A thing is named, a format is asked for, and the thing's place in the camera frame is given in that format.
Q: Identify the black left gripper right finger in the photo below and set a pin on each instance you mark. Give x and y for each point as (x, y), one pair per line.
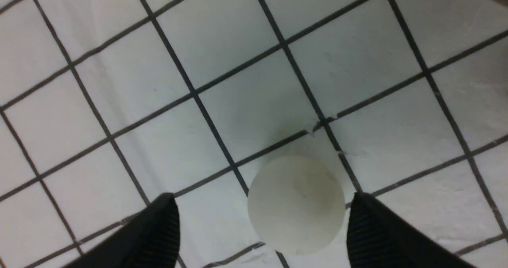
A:
(378, 238)

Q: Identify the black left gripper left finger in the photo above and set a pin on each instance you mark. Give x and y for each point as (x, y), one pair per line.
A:
(149, 240)

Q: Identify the plain white table-tennis ball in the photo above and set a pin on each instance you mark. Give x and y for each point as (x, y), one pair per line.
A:
(296, 205)

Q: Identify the white black-grid tablecloth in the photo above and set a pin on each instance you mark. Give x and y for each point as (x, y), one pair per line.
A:
(106, 104)

